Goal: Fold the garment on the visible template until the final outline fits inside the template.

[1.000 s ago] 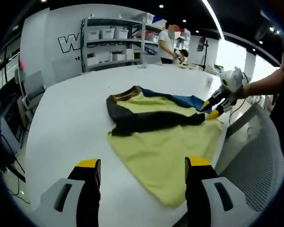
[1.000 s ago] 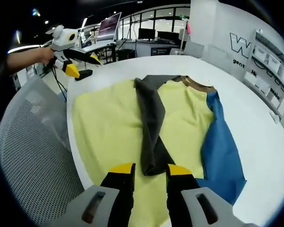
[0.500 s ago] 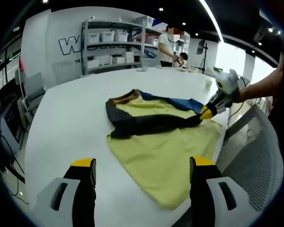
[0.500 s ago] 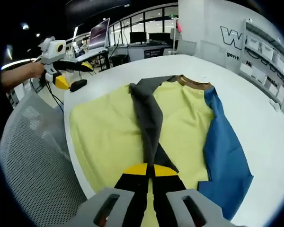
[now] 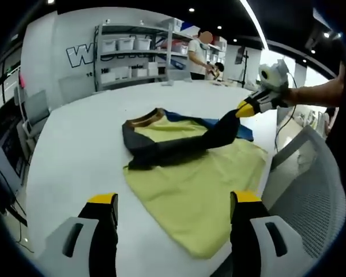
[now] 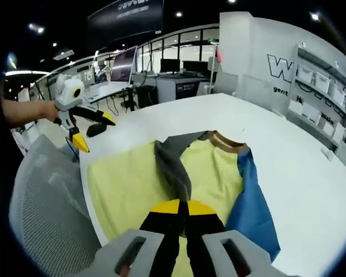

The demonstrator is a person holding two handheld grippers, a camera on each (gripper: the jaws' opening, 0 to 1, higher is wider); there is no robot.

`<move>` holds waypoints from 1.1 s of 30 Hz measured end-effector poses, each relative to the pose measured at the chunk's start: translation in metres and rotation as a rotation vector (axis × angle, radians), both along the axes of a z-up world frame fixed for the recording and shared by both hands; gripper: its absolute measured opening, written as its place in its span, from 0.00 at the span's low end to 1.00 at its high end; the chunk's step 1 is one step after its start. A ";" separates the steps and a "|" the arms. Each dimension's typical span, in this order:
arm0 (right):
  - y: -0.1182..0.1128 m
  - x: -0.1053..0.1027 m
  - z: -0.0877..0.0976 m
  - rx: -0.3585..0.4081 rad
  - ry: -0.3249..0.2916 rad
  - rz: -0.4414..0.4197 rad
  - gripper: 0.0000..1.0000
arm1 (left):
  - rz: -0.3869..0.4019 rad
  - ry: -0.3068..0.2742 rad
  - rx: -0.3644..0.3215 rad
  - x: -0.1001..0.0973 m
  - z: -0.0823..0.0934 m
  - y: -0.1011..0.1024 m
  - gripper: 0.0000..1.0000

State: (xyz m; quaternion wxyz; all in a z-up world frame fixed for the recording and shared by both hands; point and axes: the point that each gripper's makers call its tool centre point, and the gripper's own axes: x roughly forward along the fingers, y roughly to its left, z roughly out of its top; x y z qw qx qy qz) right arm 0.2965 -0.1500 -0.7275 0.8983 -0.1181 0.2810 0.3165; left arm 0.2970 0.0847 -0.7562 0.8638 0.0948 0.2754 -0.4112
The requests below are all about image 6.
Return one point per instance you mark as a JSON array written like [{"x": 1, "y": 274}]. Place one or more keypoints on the large computer monitor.
[{"x": 122, "y": 65}]

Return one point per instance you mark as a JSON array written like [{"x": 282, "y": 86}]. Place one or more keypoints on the white crumpled object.
[{"x": 328, "y": 154}]

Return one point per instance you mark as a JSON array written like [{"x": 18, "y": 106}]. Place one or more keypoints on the group of white storage bins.
[{"x": 320, "y": 79}]

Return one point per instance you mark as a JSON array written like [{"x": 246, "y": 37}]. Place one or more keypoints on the dark hanging banner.
[{"x": 127, "y": 17}]

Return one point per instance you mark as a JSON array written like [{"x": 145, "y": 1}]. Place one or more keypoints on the grey counter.
[{"x": 167, "y": 86}]

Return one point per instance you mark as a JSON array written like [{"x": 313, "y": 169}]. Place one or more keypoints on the grey mesh office chair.
[{"x": 52, "y": 207}]

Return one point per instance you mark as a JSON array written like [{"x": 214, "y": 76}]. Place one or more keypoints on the black computer monitor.
[
  {"x": 170, "y": 65},
  {"x": 192, "y": 66}
]

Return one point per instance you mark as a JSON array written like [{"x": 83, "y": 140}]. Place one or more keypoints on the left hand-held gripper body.
[{"x": 67, "y": 92}]

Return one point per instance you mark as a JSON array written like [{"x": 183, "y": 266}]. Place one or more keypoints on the black waste bin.
[{"x": 147, "y": 96}]

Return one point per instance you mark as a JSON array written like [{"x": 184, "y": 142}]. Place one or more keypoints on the pink hanging object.
[{"x": 218, "y": 54}]

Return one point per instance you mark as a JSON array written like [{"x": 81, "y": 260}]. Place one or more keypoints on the white desk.
[{"x": 106, "y": 91}]

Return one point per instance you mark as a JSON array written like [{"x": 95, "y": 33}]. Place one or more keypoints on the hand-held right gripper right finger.
[{"x": 219, "y": 251}]

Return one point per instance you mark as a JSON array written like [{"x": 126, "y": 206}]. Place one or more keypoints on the yellow grey blue garment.
[{"x": 127, "y": 179}]

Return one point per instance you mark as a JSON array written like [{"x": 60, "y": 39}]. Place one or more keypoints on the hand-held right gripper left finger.
[{"x": 150, "y": 248}]

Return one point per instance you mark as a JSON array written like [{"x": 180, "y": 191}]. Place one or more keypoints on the grey metal shelving unit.
[{"x": 296, "y": 66}]

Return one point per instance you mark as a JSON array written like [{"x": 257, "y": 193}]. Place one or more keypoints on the black oval device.
[{"x": 95, "y": 130}]

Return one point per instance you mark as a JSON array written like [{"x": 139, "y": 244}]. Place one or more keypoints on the white stand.
[{"x": 211, "y": 65}]

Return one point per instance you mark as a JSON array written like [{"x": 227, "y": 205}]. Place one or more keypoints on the ceiling spotlights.
[{"x": 178, "y": 14}]

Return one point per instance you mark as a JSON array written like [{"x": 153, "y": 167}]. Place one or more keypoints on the person's left hand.
[{"x": 51, "y": 112}]

